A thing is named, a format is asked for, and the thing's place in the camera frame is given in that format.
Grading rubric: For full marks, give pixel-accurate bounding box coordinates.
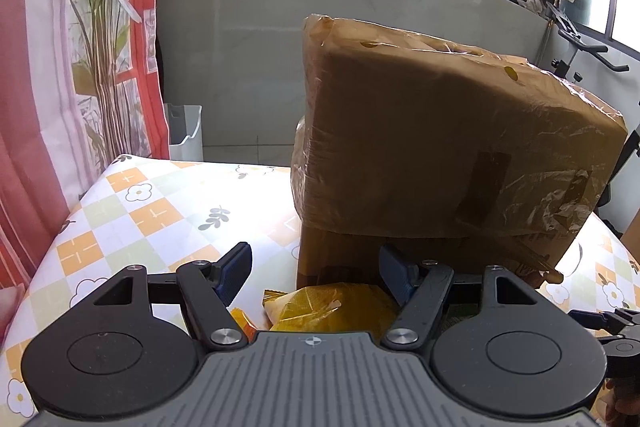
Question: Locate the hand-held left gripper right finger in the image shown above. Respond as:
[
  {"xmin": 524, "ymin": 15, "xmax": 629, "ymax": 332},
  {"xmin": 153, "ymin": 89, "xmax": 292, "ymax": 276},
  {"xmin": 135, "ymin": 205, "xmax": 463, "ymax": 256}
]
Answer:
[{"xmin": 378, "ymin": 244, "xmax": 547, "ymax": 352}]

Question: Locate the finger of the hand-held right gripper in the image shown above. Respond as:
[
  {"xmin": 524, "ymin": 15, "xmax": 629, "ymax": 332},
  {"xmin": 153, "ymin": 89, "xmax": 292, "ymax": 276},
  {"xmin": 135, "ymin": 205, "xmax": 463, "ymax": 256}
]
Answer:
[
  {"xmin": 568, "ymin": 307, "xmax": 640, "ymax": 333},
  {"xmin": 602, "ymin": 332, "xmax": 640, "ymax": 378}
]

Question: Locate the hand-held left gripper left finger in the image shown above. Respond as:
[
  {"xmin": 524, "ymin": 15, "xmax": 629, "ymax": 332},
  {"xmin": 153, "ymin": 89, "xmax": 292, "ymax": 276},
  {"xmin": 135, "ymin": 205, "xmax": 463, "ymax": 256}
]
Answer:
[{"xmin": 92, "ymin": 242, "xmax": 253, "ymax": 351}]

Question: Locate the brown cardboard box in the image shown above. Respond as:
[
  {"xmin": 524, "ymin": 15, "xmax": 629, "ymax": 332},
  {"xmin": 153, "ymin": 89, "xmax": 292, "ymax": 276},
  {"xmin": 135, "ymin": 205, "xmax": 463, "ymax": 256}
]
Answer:
[{"xmin": 295, "ymin": 14, "xmax": 628, "ymax": 291}]

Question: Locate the yellow snack packet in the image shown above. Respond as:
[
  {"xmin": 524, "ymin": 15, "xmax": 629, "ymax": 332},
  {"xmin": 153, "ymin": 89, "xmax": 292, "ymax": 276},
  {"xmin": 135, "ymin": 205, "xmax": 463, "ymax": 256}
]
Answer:
[{"xmin": 263, "ymin": 283, "xmax": 402, "ymax": 333}]

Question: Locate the orange snack packet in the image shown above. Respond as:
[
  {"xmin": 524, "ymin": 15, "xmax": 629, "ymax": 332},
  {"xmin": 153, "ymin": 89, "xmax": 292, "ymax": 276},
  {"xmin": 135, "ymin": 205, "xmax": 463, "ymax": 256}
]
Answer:
[{"xmin": 229, "ymin": 307, "xmax": 257, "ymax": 342}]

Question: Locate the flower-print checked tablecloth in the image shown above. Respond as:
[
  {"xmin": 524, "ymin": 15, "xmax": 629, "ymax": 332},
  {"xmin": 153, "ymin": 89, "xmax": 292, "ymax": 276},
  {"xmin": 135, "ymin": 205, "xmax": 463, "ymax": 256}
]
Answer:
[{"xmin": 0, "ymin": 154, "xmax": 640, "ymax": 427}]

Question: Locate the white plastic bin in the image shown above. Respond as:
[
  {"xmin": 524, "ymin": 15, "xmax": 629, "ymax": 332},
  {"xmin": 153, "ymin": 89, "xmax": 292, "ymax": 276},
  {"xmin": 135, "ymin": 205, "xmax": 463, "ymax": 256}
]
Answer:
[{"xmin": 164, "ymin": 103, "xmax": 204, "ymax": 163}]

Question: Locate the red leaf-print curtain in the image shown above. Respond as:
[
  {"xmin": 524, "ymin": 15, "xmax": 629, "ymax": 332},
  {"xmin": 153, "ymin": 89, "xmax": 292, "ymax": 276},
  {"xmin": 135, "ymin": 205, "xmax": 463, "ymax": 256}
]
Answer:
[{"xmin": 0, "ymin": 0, "xmax": 171, "ymax": 290}]

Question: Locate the black exercise bike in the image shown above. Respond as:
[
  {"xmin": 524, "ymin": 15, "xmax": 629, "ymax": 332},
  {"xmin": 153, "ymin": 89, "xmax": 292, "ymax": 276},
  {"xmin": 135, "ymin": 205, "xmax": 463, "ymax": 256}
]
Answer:
[{"xmin": 542, "ymin": 0, "xmax": 640, "ymax": 238}]

